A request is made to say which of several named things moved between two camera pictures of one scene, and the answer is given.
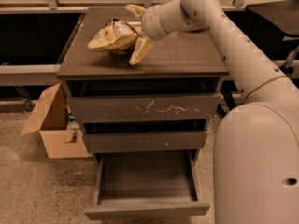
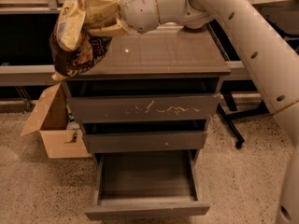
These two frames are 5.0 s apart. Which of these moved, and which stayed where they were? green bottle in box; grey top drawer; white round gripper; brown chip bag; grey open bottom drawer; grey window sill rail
Moved: brown chip bag; white round gripper
Stayed: grey open bottom drawer; grey top drawer; grey window sill rail; green bottle in box
